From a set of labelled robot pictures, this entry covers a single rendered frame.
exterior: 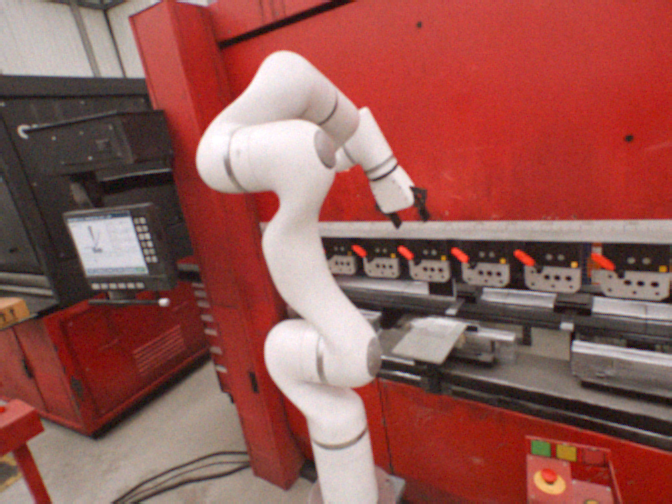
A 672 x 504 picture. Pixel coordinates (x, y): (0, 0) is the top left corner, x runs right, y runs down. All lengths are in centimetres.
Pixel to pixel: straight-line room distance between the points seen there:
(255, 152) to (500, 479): 153
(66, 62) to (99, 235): 709
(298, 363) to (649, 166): 102
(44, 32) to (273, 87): 834
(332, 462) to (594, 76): 112
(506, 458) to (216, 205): 147
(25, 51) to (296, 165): 823
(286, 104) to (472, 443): 142
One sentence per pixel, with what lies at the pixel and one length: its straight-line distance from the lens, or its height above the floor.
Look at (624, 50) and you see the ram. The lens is 136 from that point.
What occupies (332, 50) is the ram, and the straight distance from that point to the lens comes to 163.
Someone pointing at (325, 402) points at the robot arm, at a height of 127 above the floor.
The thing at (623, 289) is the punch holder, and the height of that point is 120.
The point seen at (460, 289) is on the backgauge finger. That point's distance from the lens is 186.
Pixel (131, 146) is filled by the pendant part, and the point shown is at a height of 182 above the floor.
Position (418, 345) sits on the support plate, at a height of 100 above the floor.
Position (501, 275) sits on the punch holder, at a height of 122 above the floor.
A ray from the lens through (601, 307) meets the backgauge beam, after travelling 185.
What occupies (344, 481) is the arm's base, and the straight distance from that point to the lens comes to 95.
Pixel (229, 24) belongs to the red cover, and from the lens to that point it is 193.
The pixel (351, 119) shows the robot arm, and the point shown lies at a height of 178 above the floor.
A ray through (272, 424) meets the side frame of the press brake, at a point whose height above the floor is 42.
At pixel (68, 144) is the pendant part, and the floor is 186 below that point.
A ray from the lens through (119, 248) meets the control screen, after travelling 196.
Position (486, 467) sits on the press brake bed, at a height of 49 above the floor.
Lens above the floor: 178
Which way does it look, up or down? 17 degrees down
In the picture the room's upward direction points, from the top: 10 degrees counter-clockwise
